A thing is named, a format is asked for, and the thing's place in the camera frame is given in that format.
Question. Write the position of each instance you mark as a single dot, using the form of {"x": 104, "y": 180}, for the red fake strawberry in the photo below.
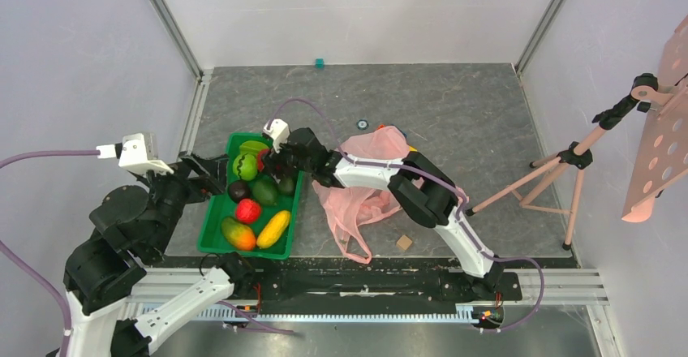
{"x": 260, "y": 158}

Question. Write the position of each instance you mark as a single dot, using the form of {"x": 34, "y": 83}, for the yellow fake fruit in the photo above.
{"x": 274, "y": 229}

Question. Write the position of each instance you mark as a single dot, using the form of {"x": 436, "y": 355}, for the green fake lime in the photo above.
{"x": 265, "y": 192}

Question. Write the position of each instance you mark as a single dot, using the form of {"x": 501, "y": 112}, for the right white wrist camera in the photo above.
{"x": 278, "y": 132}

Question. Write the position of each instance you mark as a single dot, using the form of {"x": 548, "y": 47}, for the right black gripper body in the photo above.
{"x": 287, "y": 154}

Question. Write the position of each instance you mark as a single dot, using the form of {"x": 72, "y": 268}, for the green fake starfruit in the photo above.
{"x": 253, "y": 147}

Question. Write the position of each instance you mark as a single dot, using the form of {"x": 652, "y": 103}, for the green fake papaya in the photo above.
{"x": 239, "y": 235}

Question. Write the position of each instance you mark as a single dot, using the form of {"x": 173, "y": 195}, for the pink tripod stand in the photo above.
{"x": 578, "y": 155}

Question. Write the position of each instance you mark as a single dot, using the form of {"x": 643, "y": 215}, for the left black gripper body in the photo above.
{"x": 180, "y": 187}

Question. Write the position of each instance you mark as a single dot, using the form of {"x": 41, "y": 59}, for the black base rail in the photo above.
{"x": 436, "y": 277}

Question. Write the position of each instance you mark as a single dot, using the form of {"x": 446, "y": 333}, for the small round black disc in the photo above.
{"x": 362, "y": 124}

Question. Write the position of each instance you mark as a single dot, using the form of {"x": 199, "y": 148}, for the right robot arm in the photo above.
{"x": 371, "y": 177}

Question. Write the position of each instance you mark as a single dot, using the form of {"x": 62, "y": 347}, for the green plastic tray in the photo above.
{"x": 211, "y": 240}

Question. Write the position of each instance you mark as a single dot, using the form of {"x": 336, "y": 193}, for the dark brown fake plum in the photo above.
{"x": 239, "y": 190}

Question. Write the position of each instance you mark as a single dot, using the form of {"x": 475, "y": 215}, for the dark green fake avocado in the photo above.
{"x": 287, "y": 186}

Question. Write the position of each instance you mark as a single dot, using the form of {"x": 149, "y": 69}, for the red fake fruit in bag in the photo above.
{"x": 247, "y": 211}

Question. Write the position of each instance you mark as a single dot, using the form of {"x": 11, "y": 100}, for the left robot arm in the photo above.
{"x": 132, "y": 229}

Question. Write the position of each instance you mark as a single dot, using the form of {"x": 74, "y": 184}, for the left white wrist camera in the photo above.
{"x": 137, "y": 154}

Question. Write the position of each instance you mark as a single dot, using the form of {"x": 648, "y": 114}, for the pink perforated board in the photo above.
{"x": 662, "y": 155}

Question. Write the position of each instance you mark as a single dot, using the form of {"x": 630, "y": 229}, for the pink plastic bag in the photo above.
{"x": 347, "y": 209}

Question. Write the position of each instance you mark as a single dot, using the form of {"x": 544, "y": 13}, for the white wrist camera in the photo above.
{"x": 137, "y": 154}
{"x": 278, "y": 132}

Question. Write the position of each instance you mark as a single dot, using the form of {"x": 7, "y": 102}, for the green fake round fruit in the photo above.
{"x": 245, "y": 167}

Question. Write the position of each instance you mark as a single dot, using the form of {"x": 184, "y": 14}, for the small brown wooden block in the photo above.
{"x": 404, "y": 243}

